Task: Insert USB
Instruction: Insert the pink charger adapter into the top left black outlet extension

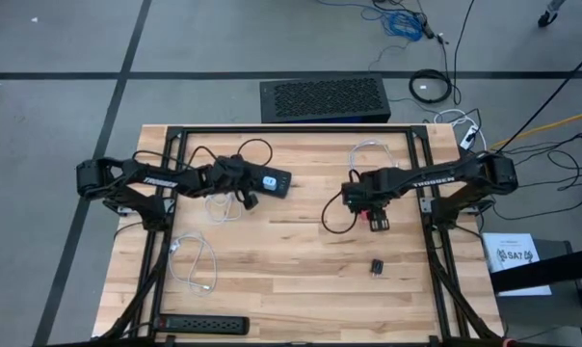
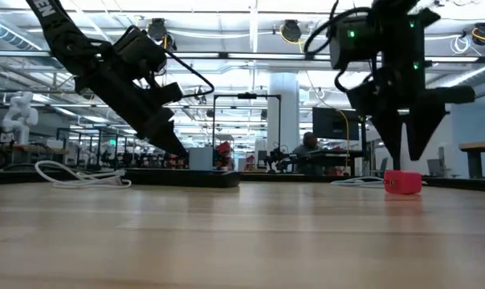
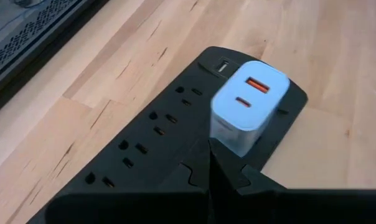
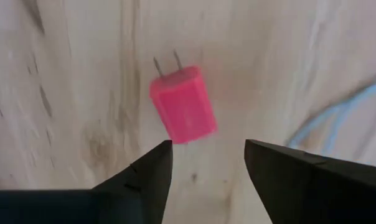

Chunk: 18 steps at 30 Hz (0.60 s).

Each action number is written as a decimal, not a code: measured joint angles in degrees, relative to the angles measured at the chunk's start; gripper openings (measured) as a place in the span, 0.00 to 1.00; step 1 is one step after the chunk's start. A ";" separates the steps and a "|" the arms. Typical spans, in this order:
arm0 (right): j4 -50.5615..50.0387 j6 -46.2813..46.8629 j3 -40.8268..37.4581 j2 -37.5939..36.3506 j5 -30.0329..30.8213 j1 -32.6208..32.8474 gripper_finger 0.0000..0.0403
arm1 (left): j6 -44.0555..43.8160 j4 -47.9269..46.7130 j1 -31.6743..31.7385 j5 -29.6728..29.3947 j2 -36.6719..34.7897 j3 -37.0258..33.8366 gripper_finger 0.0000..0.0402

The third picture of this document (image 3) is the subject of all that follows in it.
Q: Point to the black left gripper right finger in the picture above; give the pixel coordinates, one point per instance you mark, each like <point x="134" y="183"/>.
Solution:
<point x="231" y="199"/>

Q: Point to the black perforated computer case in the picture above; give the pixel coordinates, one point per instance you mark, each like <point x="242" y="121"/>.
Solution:
<point x="20" y="34"/>

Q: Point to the light blue USB charger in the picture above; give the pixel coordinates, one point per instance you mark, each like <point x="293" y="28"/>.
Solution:
<point x="269" y="102"/>

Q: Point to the black wide power strip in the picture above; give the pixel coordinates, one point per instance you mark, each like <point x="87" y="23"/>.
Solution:
<point x="163" y="102"/>

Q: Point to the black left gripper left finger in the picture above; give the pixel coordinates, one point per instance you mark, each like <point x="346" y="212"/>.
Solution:
<point x="191" y="186"/>

